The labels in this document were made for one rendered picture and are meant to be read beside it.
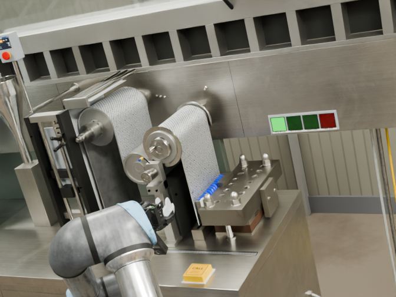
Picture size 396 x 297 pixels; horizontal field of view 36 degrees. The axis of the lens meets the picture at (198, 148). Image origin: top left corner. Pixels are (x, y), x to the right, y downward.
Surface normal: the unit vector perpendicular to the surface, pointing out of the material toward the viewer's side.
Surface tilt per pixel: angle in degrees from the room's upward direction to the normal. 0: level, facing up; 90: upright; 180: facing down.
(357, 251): 0
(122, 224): 50
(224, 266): 0
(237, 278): 0
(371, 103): 90
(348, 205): 90
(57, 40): 90
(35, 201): 90
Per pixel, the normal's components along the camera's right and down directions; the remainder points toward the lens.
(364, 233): -0.22, -0.92
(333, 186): -0.45, 0.40
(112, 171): 0.88, -0.05
